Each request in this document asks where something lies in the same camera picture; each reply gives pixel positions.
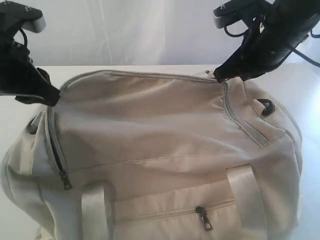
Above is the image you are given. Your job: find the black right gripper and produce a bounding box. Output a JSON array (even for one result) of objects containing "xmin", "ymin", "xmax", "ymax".
[{"xmin": 213, "ymin": 12, "xmax": 309, "ymax": 83}]

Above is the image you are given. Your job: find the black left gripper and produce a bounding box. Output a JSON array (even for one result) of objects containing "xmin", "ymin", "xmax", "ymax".
[{"xmin": 0, "ymin": 35, "xmax": 61, "ymax": 107}]

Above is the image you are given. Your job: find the beige duffel bag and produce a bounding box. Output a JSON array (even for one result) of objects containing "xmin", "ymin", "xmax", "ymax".
[{"xmin": 1, "ymin": 70, "xmax": 303, "ymax": 240}]

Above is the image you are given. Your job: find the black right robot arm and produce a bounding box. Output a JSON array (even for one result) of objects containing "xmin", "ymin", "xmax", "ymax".
[{"xmin": 213, "ymin": 0, "xmax": 320, "ymax": 83}]

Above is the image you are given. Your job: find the white backdrop curtain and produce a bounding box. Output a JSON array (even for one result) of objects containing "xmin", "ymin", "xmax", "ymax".
[{"xmin": 22, "ymin": 0, "xmax": 242, "ymax": 66}]

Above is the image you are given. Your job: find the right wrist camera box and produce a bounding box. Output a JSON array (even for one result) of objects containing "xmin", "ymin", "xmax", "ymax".
[{"xmin": 213, "ymin": 0, "xmax": 262, "ymax": 29}]

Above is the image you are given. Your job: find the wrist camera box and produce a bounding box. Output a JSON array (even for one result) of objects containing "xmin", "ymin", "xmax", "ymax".
[
  {"xmin": 0, "ymin": 0, "xmax": 46, "ymax": 33},
  {"xmin": 213, "ymin": 0, "xmax": 262, "ymax": 29}
]

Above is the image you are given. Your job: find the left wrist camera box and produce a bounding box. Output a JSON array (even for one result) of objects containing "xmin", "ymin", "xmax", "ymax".
[{"xmin": 0, "ymin": 0, "xmax": 46, "ymax": 33}]

